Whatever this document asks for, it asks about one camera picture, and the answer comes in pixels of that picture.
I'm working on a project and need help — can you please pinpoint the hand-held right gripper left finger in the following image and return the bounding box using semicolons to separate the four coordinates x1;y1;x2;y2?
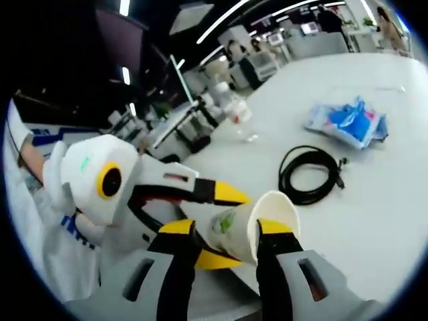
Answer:
65;219;198;321

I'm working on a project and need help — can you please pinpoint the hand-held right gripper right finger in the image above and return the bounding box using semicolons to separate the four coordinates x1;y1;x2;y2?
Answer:
255;219;382;321

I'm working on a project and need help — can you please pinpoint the white paper cup green print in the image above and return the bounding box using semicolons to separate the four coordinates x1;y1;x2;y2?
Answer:
206;190;301;268

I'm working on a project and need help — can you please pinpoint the black cable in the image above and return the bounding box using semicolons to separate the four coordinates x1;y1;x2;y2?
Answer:
278;145;351;205

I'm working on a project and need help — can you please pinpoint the clear plastic water bottle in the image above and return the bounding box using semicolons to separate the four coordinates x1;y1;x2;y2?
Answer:
213;82;259;142

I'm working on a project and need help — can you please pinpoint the white packet with blue pad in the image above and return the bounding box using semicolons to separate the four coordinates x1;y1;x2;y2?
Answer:
304;102;385;151

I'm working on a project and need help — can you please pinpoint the blue plastic packet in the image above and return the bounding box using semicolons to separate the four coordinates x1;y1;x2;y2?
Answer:
329;96;389;141

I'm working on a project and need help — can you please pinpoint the white table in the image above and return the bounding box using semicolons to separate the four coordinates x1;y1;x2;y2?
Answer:
146;51;425;321

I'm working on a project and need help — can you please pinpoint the person in white shirt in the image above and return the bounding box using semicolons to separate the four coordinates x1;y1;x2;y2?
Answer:
5;100;148;304

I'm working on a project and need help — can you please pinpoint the white lattice cart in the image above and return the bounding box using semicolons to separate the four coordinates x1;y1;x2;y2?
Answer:
239;53;278;90

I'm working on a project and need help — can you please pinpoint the white table slot cover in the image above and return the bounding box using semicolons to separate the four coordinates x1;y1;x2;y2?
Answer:
329;85;407;93

